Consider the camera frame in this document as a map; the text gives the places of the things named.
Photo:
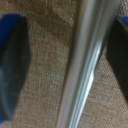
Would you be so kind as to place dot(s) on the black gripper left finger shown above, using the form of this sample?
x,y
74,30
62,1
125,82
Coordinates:
x,y
13,66

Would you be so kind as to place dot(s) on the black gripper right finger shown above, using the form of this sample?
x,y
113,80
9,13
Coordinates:
x,y
120,63

